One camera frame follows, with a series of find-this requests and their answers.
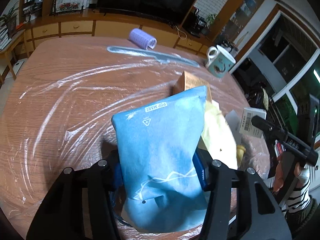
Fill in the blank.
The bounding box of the potted plant left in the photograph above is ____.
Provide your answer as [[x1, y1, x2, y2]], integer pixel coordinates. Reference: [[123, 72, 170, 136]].
[[1, 2, 19, 38]]

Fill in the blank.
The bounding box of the wooden side table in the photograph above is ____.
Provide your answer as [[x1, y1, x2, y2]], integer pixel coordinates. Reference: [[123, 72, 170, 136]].
[[1, 29, 29, 80]]

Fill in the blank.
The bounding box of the potted plant right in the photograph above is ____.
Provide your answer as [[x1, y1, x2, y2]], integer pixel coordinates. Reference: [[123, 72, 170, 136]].
[[206, 14, 217, 29]]

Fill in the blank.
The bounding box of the wooden sideboard cabinet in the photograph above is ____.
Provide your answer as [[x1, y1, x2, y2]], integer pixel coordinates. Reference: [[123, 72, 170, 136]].
[[22, 9, 212, 56]]

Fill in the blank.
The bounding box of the blue Pop Mart pouch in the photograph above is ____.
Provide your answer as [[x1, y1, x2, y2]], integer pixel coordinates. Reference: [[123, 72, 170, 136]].
[[112, 86, 208, 233]]

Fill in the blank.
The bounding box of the yellow paper bag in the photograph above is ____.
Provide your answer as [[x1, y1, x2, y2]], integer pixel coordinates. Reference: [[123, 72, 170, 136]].
[[198, 101, 238, 170]]

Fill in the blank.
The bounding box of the purple hair roller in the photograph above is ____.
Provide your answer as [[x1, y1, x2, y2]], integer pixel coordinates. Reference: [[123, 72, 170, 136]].
[[129, 28, 157, 50]]

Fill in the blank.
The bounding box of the teal patterned mug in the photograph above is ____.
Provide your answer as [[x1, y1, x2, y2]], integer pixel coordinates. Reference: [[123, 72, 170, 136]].
[[205, 45, 236, 78]]

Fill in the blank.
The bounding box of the potted plant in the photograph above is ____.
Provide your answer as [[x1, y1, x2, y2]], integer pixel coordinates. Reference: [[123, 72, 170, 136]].
[[206, 14, 217, 29], [1, 2, 19, 38]]

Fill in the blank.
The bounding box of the white barcode box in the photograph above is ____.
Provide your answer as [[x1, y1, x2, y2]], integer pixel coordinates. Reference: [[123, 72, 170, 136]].
[[239, 107, 267, 139]]

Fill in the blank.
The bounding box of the brown cardboard box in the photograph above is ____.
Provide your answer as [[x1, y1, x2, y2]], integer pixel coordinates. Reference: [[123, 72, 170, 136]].
[[173, 71, 212, 102]]

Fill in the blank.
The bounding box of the right hand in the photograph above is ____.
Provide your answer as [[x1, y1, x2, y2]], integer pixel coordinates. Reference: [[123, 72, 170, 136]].
[[272, 153, 304, 193]]

